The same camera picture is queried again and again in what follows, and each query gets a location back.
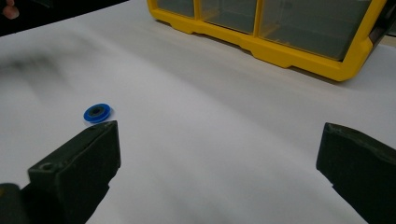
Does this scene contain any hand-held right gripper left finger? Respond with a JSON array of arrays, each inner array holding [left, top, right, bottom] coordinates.
[[27, 119, 121, 224]]

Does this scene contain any yellow black organizer cabinet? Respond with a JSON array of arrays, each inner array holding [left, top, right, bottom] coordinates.
[[147, 0, 396, 82]]

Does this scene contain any blue plastic washer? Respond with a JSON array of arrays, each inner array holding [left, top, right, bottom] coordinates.
[[82, 103, 112, 124]]

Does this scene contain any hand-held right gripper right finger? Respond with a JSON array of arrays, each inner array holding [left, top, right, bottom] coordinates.
[[316, 121, 396, 224]]

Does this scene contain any grid of clear drawers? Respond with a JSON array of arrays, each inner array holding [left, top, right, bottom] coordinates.
[[199, 0, 373, 62]]

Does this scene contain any clear plastic drawer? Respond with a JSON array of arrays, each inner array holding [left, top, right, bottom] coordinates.
[[155, 0, 196, 19]]

